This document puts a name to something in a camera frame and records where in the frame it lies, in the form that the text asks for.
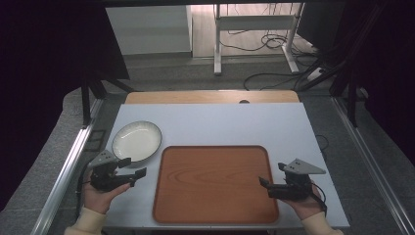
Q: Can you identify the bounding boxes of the white board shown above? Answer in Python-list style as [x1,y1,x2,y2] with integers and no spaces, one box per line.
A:
[104,102,351,229]

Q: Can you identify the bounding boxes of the thin black cable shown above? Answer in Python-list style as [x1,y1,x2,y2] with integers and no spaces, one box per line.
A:
[314,134,331,162]

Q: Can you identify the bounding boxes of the black stand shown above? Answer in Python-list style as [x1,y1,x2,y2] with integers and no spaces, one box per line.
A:
[79,70,135,129]
[328,68,370,128]

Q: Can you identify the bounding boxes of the person's right hand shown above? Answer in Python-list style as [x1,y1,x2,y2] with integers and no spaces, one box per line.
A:
[279,179,328,220]

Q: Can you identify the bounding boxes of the white bowl with dark rim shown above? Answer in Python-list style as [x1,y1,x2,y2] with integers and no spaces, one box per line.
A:
[112,120,163,164]

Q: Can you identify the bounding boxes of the white power strip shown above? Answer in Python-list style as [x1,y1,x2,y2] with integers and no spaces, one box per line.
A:
[306,67,326,82]

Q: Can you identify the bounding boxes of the person's left hand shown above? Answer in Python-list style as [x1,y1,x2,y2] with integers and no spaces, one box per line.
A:
[82,169,131,215]

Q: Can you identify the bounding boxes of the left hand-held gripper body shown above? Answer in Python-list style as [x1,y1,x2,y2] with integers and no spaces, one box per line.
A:
[87,149,136,193]

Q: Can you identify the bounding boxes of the brown wooden tray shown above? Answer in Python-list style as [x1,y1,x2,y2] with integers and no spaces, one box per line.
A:
[152,145,280,225]

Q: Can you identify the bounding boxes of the dark curtain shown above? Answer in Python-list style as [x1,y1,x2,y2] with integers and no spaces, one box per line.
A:
[0,0,131,212]
[296,0,415,165]

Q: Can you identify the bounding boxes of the black floor cables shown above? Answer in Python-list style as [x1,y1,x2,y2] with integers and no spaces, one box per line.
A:
[217,29,322,92]

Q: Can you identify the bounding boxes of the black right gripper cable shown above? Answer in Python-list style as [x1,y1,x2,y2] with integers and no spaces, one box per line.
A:
[309,181,329,217]

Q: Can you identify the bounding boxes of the white desk frame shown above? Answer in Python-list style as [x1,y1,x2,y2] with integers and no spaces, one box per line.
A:
[212,2,306,76]

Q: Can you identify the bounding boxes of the metal rail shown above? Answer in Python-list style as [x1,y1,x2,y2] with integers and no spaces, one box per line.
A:
[29,97,106,235]
[330,96,415,235]

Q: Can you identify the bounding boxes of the wooden table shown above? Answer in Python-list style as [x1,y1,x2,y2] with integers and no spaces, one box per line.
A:
[124,90,300,106]

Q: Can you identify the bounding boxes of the white cabinet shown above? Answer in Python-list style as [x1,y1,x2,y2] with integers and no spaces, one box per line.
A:
[105,4,194,57]

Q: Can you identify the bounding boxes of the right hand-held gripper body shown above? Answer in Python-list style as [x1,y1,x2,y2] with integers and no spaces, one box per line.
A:
[267,158,327,202]

